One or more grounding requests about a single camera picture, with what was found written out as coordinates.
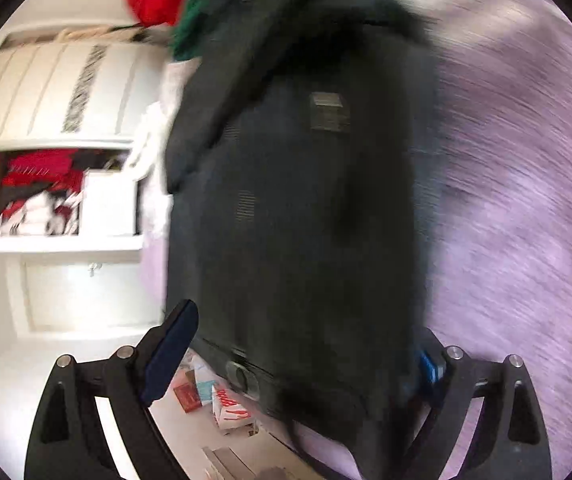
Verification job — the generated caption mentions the red and white clothes pile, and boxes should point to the red and white clothes pile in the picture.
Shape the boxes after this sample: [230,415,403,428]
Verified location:
[0,149,87,237]

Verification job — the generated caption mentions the white box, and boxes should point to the white box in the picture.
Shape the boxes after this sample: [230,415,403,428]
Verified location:
[80,169,139,237]

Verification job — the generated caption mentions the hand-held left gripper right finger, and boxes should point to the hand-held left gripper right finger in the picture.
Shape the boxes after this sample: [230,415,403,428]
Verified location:
[400,327,553,480]

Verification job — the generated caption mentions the white shelf unit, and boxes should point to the white shelf unit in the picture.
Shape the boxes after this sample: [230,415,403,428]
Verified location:
[0,22,177,381]

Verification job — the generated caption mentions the white hanging cloth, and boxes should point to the white hanging cloth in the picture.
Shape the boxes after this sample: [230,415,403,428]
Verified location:
[125,62,202,233]

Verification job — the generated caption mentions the green garment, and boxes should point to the green garment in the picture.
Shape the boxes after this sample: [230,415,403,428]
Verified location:
[170,0,272,61]

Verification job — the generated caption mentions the small red box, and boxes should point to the small red box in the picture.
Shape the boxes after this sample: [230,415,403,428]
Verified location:
[173,382,203,413]

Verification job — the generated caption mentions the white striped storage basket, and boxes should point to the white striped storage basket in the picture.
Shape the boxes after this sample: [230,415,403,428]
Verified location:
[0,27,167,143]

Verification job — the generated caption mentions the red and white carton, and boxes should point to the red and white carton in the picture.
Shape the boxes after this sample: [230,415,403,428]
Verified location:
[210,385,253,436]

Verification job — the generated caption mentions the lilac bed sheet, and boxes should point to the lilac bed sheet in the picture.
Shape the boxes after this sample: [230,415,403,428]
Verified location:
[138,0,572,480]

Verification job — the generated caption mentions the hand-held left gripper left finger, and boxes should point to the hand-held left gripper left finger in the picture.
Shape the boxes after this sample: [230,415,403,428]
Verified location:
[24,299,200,480]

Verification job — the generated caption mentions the black pants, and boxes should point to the black pants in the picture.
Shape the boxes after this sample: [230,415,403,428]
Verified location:
[165,0,448,480]

